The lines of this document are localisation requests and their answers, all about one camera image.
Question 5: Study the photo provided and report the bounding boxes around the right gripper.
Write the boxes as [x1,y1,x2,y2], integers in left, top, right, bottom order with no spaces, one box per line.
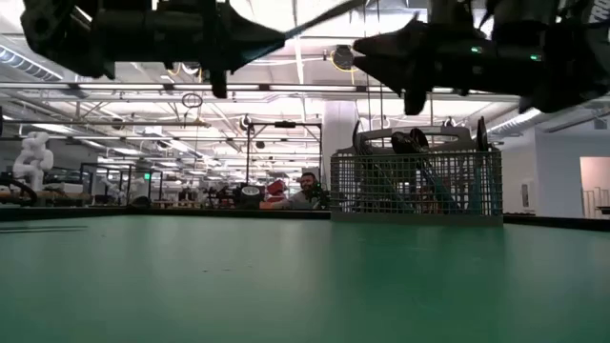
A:
[351,0,547,117]

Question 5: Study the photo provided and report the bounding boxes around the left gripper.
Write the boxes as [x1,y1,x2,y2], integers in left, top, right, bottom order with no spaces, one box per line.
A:
[92,0,288,100]

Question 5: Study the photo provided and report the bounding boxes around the black knife with blue handle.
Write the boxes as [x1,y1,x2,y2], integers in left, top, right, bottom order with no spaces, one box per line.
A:
[283,0,369,37]
[475,115,491,153]

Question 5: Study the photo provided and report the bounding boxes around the white-rimmed black drum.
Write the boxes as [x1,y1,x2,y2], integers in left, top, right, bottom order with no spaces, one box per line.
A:
[240,185,262,210]

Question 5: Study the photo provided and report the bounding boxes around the person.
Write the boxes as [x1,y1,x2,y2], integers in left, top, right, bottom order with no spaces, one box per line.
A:
[259,171,331,212]

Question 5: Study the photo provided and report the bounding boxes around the grey plastic cutlery basket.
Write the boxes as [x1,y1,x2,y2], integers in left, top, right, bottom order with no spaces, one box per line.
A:
[329,124,504,226]

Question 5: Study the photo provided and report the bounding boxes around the green table mat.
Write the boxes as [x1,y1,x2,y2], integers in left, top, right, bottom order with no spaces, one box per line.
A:
[0,214,610,343]

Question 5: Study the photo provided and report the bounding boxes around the black ceiling cable reel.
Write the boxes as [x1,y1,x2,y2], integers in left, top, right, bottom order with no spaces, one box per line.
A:
[328,43,357,74]

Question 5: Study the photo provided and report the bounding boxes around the silver ventilation duct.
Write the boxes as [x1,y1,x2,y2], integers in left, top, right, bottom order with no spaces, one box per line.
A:
[485,105,610,140]

